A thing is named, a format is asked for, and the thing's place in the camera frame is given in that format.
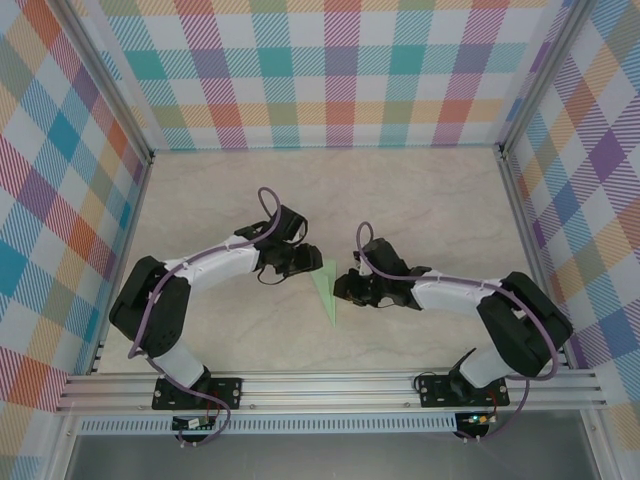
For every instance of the light green paper sheet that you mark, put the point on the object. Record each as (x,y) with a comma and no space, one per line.
(327,290)

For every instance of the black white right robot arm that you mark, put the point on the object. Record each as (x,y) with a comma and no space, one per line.
(525,325)

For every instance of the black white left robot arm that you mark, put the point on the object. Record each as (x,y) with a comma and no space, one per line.
(150,310)

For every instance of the small electronics board with LED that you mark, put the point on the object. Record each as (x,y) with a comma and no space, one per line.
(477,419)

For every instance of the small black electronics board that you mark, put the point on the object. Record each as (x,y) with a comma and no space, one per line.
(192,424)

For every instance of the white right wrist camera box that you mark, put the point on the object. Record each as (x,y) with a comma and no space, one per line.
(357,262)

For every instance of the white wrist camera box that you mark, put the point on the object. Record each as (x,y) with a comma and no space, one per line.
(357,262)
(300,236)

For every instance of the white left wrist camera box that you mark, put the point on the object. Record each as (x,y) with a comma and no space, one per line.
(300,236)

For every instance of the long aluminium mounting rail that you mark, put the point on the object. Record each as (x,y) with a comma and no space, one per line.
(325,392)

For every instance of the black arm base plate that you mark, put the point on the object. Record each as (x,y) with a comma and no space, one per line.
(425,395)
(227,392)

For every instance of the aluminium table edge rail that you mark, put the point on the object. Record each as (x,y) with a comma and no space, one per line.
(127,240)
(531,240)

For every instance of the aluminium frame post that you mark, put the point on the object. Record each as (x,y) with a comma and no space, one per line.
(540,75)
(111,75)

